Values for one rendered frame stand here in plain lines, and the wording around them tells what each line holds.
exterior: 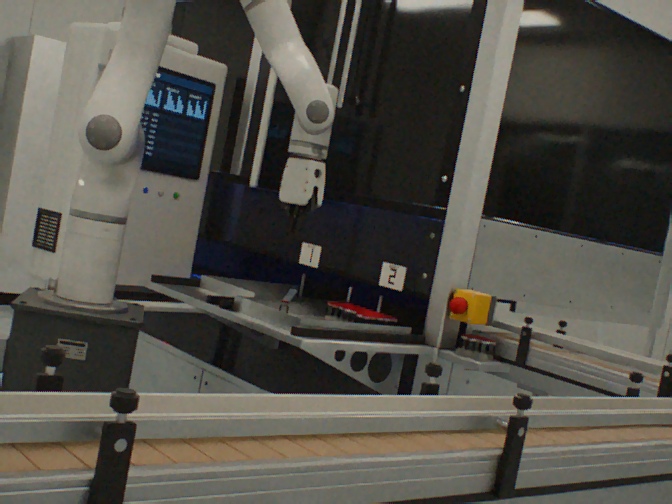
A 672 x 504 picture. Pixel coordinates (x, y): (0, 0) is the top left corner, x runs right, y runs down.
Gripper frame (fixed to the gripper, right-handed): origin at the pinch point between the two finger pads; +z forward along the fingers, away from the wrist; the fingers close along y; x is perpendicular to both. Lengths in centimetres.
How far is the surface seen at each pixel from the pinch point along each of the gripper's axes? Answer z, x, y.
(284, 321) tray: 20.5, -1.8, -0.5
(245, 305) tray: 20.1, -2.2, 15.1
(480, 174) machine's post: -20.1, -42.0, -13.3
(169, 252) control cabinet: 17, -26, 91
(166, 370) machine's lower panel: 59, -41, 105
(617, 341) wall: 54, -503, 208
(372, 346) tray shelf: 22.9, -19.3, -11.3
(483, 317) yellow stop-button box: 12.5, -42.0, -22.4
